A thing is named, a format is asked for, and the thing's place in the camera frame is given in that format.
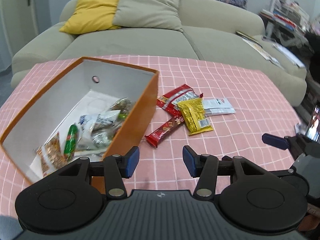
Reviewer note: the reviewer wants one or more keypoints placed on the beige cushion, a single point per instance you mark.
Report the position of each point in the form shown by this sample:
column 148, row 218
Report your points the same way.
column 159, row 14

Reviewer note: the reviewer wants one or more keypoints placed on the blue white snack packet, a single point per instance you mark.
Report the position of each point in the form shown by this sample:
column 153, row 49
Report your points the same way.
column 98, row 130

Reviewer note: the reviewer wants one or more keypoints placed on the beige sofa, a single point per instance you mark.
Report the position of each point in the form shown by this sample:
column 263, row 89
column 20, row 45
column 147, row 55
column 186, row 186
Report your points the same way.
column 208, row 34

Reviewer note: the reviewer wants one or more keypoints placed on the clear nut snack bag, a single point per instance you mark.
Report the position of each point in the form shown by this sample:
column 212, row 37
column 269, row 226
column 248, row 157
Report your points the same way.
column 123, row 105

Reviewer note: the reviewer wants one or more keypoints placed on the orange storage box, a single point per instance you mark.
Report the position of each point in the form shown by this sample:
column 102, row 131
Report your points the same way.
column 56, row 94

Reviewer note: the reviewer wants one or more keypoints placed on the pink checkered tablecloth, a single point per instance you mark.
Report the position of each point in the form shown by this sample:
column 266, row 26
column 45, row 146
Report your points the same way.
column 256, row 107

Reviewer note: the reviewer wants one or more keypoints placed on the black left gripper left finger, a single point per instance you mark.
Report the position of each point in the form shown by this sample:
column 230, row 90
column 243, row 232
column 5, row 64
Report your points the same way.
column 107, row 175

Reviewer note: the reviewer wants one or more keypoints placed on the yellow cushion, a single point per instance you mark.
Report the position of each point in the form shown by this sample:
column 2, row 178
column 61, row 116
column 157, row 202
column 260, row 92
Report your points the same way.
column 91, row 16

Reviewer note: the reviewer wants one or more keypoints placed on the yellow snack packet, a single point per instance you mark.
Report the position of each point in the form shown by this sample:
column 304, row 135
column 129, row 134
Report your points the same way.
column 194, row 116

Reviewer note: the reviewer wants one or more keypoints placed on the orange white snack packet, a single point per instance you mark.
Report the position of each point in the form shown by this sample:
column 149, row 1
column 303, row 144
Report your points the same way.
column 50, row 156

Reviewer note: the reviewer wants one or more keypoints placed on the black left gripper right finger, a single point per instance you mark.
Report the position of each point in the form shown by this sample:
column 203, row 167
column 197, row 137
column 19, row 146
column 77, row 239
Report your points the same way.
column 206, row 168

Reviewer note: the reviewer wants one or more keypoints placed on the red silver snack packet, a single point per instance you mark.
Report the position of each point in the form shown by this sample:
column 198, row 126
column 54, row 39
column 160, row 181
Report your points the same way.
column 169, row 101

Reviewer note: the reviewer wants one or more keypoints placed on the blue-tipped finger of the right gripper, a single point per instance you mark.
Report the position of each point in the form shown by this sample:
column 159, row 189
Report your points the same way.
column 296, row 143

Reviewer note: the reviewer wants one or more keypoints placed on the red chocolate wafer bar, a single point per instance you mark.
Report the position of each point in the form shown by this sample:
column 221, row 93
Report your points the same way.
column 157, row 136

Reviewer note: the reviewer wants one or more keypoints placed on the papers on sofa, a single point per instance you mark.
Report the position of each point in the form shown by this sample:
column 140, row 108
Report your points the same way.
column 271, row 51

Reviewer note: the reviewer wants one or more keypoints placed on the cluttered desk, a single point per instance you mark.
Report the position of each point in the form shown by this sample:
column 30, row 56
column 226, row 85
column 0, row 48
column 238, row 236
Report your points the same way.
column 287, row 22

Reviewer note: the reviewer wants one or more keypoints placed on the smartphone on stand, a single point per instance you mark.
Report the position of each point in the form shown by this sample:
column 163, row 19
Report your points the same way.
column 312, row 130

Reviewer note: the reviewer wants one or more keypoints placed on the green sausage snack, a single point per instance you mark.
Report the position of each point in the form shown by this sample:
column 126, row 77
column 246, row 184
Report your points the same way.
column 70, row 144

